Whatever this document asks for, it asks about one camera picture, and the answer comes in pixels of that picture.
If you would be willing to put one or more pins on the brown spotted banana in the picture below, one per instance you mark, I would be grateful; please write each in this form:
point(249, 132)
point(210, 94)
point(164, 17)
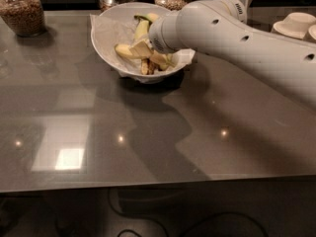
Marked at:
point(147, 67)

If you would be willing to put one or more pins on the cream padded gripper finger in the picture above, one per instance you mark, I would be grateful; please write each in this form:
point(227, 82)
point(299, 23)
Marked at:
point(159, 58)
point(141, 49)

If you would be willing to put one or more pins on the white oval bowl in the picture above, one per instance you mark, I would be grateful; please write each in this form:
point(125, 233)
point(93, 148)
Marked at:
point(117, 25)

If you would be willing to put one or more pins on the white paper bowl liner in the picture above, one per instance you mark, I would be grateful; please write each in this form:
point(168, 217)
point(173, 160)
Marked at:
point(122, 41)

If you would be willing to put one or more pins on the left glass jar of grains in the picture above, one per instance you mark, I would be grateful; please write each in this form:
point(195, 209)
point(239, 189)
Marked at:
point(24, 17)

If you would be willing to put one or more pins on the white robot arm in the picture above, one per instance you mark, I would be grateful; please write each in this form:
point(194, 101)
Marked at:
point(216, 28)

